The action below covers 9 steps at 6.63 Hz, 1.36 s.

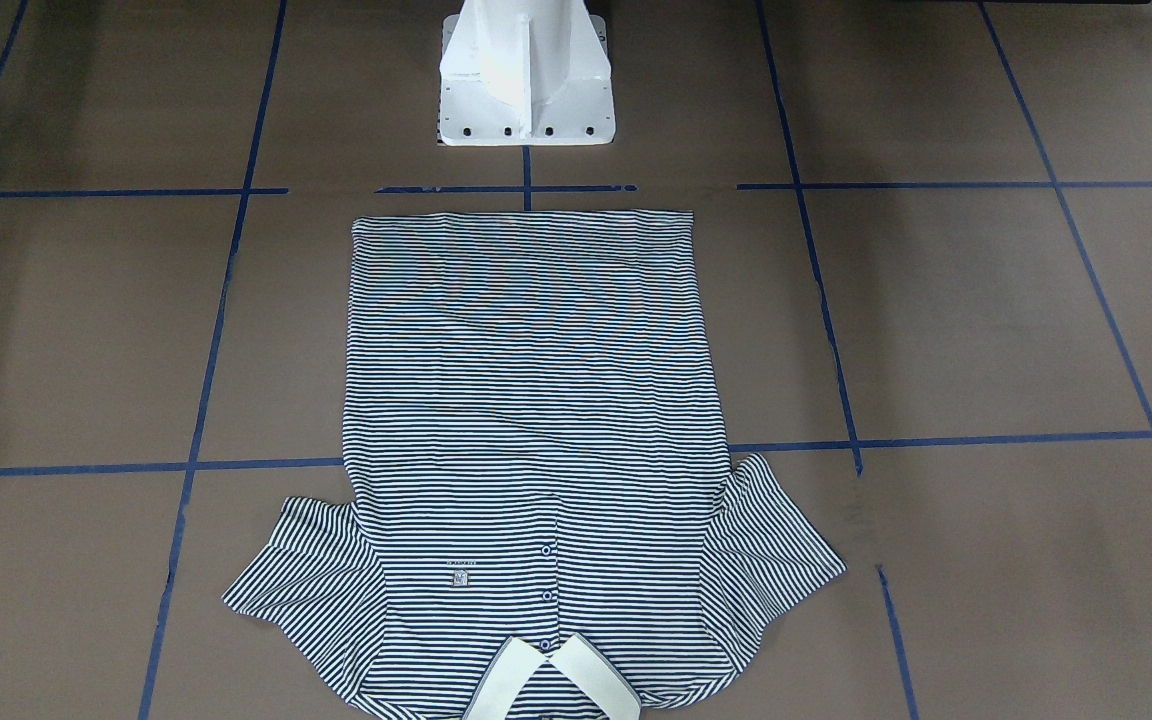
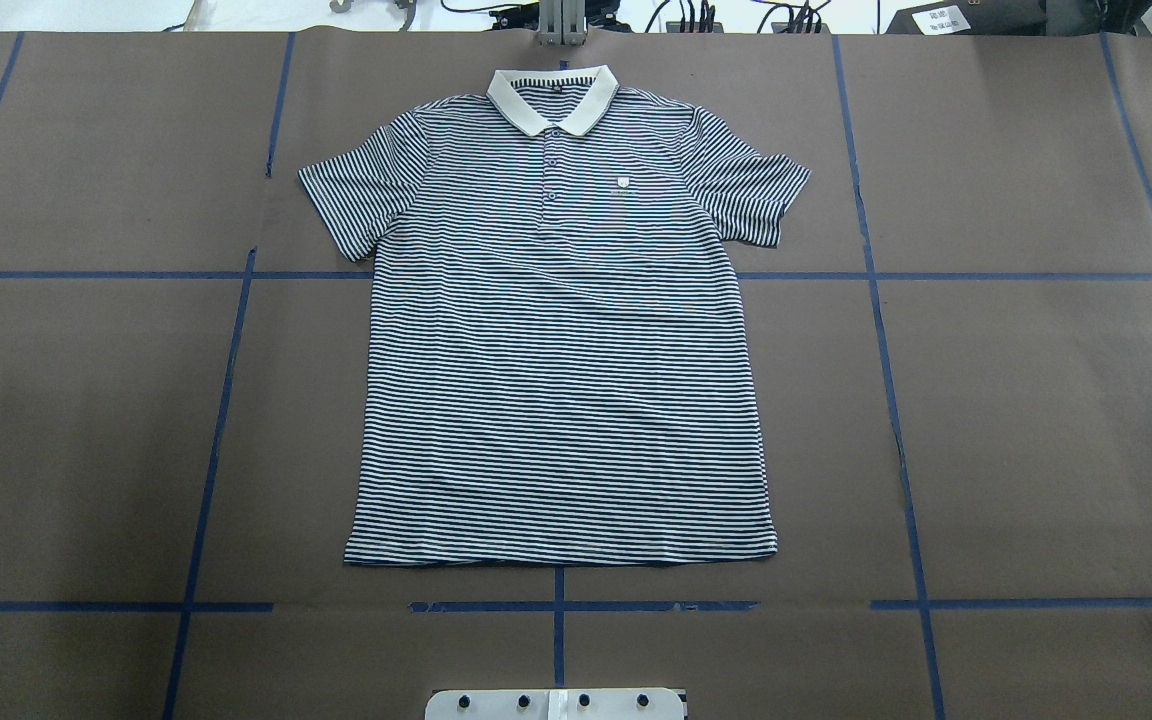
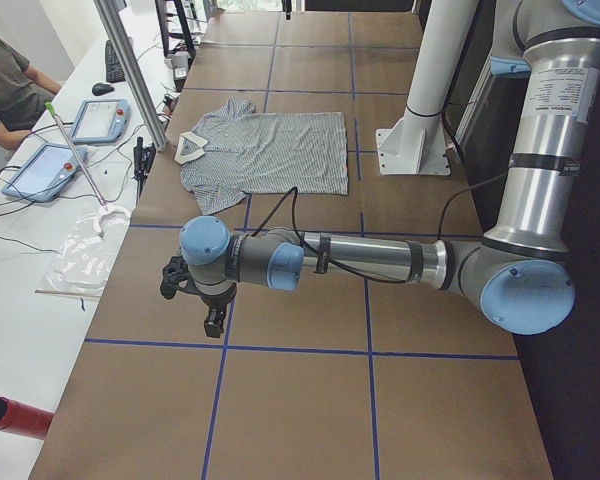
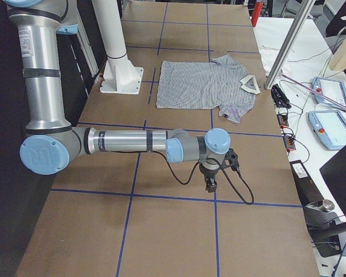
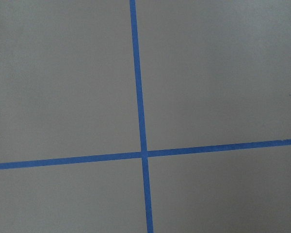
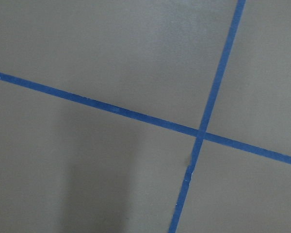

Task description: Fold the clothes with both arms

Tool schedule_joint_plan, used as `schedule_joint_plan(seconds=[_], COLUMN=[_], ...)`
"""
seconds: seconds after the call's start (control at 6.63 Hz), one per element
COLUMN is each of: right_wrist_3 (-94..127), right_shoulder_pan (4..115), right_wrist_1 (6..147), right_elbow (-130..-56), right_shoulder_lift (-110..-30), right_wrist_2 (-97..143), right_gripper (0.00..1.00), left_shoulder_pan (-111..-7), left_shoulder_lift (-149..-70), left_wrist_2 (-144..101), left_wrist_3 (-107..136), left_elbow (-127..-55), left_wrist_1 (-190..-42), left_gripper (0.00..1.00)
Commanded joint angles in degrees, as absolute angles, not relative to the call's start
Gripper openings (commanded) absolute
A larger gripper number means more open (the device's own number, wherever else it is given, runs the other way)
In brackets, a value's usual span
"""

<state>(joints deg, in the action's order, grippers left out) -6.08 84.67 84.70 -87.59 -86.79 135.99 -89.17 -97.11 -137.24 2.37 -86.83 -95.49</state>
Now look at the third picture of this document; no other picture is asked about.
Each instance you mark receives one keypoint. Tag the clear plastic bag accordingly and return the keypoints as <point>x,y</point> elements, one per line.
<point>85,261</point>

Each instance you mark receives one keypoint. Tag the long pink white stick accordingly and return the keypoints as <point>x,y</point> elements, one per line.
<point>49,107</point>

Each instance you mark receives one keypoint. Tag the black clamp tool on desk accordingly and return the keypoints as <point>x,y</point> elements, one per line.
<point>143,157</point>

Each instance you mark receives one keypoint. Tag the white mounting pedestal column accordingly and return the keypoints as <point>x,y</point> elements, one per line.
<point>416,144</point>

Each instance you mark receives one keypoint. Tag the red cylinder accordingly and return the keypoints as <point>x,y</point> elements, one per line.
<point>23,419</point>

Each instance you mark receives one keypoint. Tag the teach pendant tablet near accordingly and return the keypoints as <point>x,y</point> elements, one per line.
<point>44,175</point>

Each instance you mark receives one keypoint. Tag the white clothes hanger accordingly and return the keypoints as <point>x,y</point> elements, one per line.
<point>104,212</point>

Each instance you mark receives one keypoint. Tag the black computer mouse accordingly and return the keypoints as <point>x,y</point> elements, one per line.
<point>102,88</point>

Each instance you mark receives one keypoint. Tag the black keyboard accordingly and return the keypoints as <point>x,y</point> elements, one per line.
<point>114,72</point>

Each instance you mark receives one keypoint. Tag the seated person grey shirt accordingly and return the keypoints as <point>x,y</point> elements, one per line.
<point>24,93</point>

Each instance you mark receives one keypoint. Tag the aluminium frame post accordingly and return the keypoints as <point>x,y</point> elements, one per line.
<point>122,46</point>

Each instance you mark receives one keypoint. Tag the teach pendant tablet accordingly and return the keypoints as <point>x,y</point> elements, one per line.
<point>44,175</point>
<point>100,121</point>

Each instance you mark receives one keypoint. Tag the blue white striped polo shirt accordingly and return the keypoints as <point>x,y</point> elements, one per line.
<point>242,151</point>

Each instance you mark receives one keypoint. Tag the teach pendant tablet far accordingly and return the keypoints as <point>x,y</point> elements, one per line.
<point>100,121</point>

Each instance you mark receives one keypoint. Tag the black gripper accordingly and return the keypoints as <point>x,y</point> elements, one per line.
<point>215,302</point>

